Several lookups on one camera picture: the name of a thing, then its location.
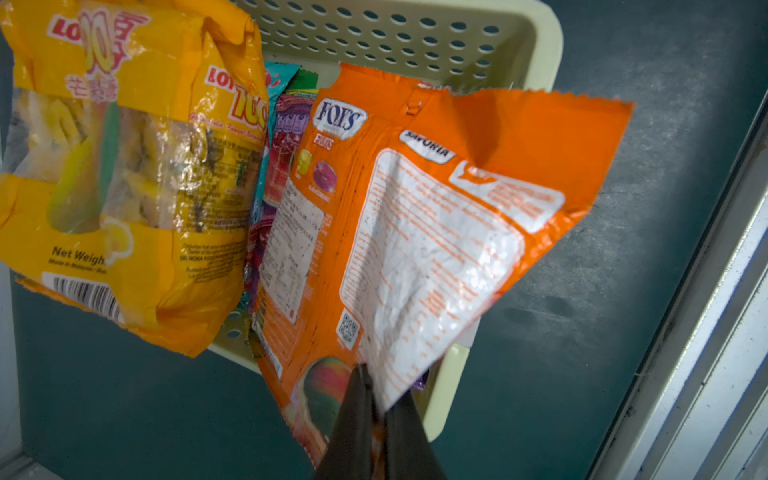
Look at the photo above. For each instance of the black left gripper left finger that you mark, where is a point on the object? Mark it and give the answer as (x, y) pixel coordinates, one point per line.
(349, 452)

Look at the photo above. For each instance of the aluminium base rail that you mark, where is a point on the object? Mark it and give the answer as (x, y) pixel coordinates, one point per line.
(698, 406)

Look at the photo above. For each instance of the teal Fox's mint bag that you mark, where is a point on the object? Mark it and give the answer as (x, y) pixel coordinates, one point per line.
(280, 78)

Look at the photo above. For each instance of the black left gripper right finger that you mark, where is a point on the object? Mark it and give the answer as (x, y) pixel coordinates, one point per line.
(407, 451)

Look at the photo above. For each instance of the yellow candy bag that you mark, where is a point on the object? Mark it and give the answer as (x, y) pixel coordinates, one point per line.
(131, 160)

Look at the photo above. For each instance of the pale green plastic basket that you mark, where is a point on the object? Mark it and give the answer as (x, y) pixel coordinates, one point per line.
(456, 42)

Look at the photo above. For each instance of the orange candy bag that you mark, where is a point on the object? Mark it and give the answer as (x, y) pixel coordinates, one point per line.
(537, 161)

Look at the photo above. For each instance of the pink purple candy bag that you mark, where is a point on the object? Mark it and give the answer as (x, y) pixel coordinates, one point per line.
(293, 110)

